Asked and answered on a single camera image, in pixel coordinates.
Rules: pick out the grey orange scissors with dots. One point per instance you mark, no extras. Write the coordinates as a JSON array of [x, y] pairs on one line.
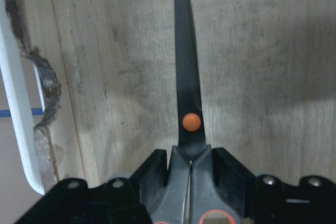
[[190, 185]]

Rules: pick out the wooden drawer with white handle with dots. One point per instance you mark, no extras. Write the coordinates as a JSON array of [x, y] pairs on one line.
[[107, 72]]

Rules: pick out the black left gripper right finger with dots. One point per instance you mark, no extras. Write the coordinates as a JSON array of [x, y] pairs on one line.
[[234, 186]]

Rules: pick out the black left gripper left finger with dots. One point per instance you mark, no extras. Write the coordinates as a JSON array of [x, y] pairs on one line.
[[149, 179]]

